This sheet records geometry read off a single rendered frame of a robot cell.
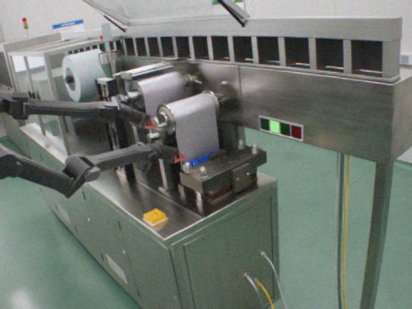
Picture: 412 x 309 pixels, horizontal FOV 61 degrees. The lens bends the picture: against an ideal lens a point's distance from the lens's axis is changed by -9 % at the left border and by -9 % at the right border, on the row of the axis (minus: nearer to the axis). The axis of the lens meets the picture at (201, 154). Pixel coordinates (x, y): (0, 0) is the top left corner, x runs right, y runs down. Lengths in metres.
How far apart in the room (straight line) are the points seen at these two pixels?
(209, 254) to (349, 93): 0.89
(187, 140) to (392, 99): 0.91
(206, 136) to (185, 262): 0.60
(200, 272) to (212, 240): 0.16
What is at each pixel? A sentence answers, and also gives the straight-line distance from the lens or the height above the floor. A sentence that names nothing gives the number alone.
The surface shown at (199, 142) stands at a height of 1.11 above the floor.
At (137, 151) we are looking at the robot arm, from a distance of 1.52.
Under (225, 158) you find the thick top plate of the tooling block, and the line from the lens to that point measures 1.79.
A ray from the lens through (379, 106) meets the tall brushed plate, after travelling 1.38.
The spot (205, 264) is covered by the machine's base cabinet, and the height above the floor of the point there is 0.67.
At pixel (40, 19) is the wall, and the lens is 7.19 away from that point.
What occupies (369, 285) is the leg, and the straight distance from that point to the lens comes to 2.00.
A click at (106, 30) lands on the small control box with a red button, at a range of 2.14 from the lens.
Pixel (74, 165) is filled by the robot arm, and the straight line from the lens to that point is 1.29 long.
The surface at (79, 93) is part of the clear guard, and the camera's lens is 2.58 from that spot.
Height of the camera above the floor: 1.75
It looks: 23 degrees down
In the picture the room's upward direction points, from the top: 7 degrees counter-clockwise
